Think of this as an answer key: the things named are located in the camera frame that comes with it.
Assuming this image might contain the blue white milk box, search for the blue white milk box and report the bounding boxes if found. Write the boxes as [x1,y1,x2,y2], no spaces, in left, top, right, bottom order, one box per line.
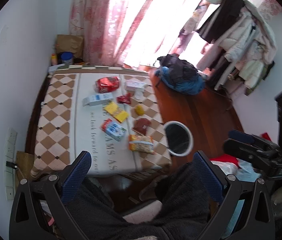
[101,119,126,141]

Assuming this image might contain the orange noodle snack bag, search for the orange noodle snack bag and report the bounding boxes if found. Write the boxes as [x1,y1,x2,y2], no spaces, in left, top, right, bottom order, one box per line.
[129,134,154,154]

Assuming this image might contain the yellow snack box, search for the yellow snack box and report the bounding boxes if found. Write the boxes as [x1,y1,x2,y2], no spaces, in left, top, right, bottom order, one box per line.
[104,102,129,123]

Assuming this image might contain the white blue milk carton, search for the white blue milk carton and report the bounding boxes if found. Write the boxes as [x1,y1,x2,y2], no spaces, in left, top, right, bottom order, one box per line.
[82,93,113,106]

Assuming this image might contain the dark red foil packet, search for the dark red foil packet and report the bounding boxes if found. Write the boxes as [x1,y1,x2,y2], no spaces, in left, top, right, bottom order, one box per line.
[132,118,151,135]

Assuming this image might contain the small red snack packet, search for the small red snack packet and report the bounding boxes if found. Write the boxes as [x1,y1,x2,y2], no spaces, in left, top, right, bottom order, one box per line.
[117,93,131,105]

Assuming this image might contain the yellow fruit peel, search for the yellow fruit peel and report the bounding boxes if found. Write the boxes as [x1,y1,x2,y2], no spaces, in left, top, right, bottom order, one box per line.
[134,104,145,116]

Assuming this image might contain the clear plastic lid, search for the clear plastic lid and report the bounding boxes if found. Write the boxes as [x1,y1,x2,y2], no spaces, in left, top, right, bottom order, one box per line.
[133,90,143,101]

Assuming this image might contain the white round trash bin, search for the white round trash bin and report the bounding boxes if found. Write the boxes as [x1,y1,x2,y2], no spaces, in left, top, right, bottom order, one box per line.
[163,121,194,157]

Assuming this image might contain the red cloth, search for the red cloth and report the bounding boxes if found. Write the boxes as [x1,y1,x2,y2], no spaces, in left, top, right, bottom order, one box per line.
[210,154,239,168]

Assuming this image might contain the black fuzzy trousers legs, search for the black fuzzy trousers legs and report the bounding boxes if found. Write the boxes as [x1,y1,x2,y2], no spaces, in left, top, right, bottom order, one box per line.
[66,160,212,240]

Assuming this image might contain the red soda can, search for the red soda can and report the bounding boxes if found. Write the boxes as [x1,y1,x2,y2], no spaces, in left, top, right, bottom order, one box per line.
[95,76,120,93]

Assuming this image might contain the white pink tissue box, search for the white pink tissue box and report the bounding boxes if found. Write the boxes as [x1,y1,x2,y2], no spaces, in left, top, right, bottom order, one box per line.
[125,80,147,92]

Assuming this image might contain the hanging clothes on rack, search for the hanging clothes on rack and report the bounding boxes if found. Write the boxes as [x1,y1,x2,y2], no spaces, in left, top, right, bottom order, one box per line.
[179,0,277,97]

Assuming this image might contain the blue and black jacket pile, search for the blue and black jacket pile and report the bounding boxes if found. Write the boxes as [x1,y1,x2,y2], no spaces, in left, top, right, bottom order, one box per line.
[155,54,205,95]

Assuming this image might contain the blue lidded jar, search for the blue lidded jar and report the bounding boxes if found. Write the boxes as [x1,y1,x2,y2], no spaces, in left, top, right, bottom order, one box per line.
[61,51,74,65]

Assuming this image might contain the pink floral curtain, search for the pink floral curtain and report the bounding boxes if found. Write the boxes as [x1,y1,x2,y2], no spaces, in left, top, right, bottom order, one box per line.
[69,0,199,67]

